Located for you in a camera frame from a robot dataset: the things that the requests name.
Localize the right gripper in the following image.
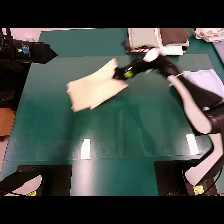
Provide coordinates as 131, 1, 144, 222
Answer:
112, 63, 137, 81

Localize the dark brown garment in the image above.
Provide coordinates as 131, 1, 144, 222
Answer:
159, 28, 191, 47

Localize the pale lilac garment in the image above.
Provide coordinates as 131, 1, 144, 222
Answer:
181, 68, 224, 101

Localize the white garment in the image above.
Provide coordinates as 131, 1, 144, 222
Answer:
194, 28, 224, 43
159, 44, 185, 57

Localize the cream garment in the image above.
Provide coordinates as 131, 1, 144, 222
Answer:
65, 58, 130, 113

